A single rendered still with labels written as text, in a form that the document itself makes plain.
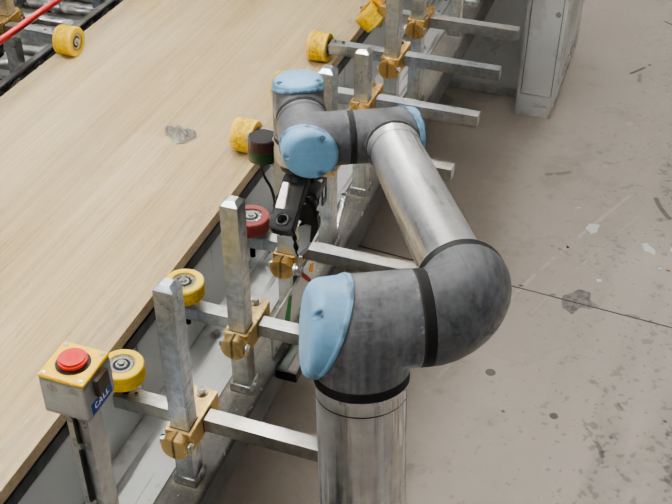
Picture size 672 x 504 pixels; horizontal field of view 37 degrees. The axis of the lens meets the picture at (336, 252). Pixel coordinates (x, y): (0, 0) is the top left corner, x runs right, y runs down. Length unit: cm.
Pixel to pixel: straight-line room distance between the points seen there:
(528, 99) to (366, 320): 335
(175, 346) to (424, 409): 145
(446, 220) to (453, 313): 21
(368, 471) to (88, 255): 105
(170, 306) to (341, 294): 53
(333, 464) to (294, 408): 176
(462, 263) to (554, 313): 222
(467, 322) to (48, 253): 119
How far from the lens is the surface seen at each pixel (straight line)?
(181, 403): 176
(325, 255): 214
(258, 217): 217
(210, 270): 230
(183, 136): 246
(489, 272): 119
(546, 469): 291
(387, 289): 113
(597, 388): 316
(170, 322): 163
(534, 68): 435
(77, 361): 139
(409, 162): 149
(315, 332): 112
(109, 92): 271
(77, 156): 245
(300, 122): 165
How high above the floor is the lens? 216
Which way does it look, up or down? 37 degrees down
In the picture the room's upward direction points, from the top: straight up
